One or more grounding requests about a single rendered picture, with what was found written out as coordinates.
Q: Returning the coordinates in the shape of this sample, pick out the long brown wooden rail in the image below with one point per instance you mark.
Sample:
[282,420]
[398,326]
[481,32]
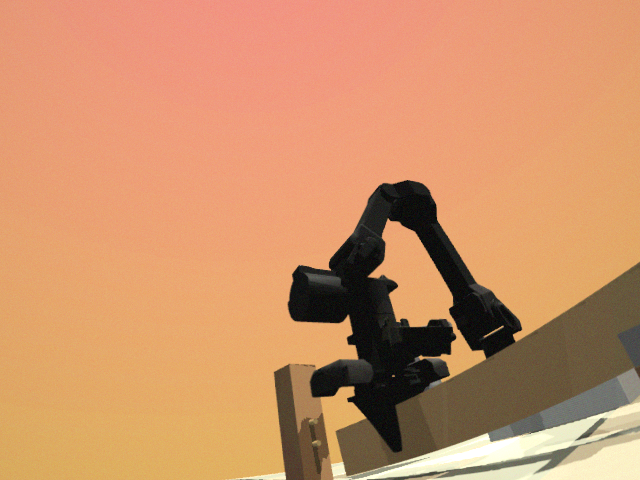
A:
[572,353]

